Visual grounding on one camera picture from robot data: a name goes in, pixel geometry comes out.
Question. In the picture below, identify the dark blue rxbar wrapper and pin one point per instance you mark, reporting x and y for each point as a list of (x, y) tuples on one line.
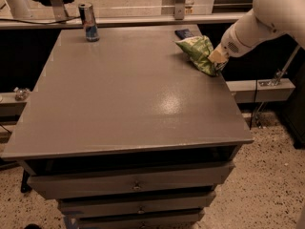
[(183, 34)]

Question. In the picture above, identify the metal bracket post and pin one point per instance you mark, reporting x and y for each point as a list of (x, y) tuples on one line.
[(179, 9)]

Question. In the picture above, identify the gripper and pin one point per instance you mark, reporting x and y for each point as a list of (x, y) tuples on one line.
[(229, 44)]

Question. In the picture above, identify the white pipe top left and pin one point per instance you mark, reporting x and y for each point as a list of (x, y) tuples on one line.
[(19, 9)]

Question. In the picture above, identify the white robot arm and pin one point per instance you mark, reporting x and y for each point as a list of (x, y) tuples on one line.
[(266, 20)]

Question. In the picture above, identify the green jalapeno chip bag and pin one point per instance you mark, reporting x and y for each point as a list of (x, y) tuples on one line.
[(198, 48)]

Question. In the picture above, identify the small crumpled clear object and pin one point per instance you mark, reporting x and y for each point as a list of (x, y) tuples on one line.
[(21, 94)]

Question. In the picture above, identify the blue silver energy drink can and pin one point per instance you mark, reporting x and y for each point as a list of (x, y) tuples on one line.
[(88, 21)]

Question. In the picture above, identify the bottom grey drawer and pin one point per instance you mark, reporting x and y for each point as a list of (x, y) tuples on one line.
[(144, 221)]

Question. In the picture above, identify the top grey drawer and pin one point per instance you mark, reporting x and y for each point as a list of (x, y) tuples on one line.
[(131, 180)]

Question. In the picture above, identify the grey metal window rail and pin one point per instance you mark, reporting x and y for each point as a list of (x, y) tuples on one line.
[(75, 23)]

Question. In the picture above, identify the grey drawer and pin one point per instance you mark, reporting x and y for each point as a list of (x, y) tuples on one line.
[(137, 204), (131, 180), (144, 221)]

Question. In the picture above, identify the middle grey drawer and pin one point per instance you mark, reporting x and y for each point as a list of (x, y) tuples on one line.
[(137, 204)]

